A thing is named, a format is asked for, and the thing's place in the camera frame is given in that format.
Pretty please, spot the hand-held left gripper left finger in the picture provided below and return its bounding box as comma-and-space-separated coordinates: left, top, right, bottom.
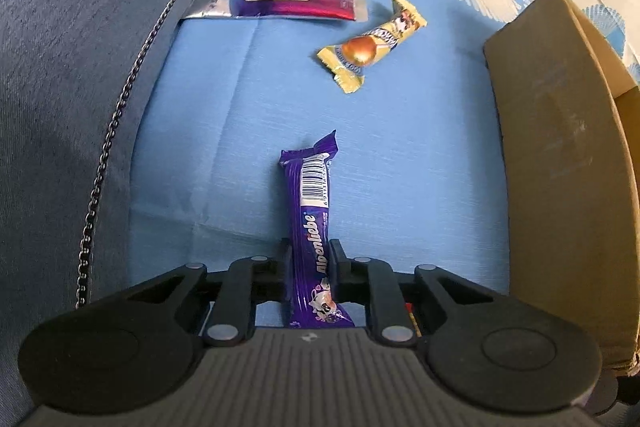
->
75, 239, 294, 347

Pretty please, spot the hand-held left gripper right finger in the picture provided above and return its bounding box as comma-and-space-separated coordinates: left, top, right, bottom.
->
329, 238, 511, 347

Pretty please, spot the purple candy packet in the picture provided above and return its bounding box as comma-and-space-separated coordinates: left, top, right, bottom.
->
278, 130, 356, 331

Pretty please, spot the brown cardboard box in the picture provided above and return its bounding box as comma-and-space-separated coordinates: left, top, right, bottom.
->
482, 0, 640, 375

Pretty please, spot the blue fan-print cloth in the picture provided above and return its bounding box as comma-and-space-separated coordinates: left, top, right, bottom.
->
127, 0, 640, 330

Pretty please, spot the yellow snack packet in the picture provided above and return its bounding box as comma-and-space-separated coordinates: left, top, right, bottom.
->
316, 0, 429, 96

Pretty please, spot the red purple stick sachet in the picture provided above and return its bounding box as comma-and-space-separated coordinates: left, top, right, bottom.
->
179, 0, 369, 24

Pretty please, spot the dark metal chain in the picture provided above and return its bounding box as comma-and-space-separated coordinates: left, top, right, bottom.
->
75, 0, 251, 310

